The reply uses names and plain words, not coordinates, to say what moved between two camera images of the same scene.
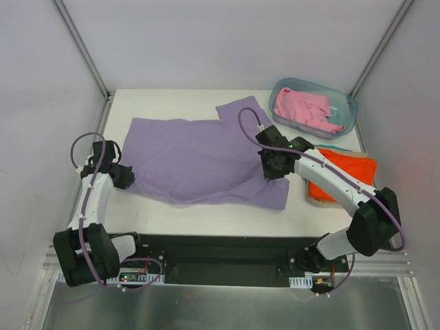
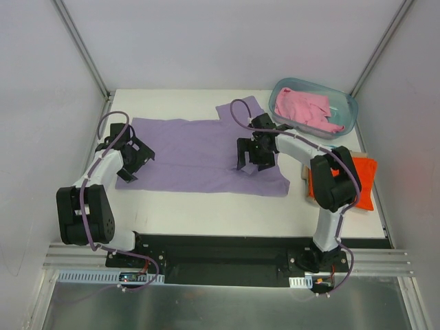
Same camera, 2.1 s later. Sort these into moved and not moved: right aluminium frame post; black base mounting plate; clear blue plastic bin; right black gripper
Moved: right black gripper
Not moved: black base mounting plate; right aluminium frame post; clear blue plastic bin
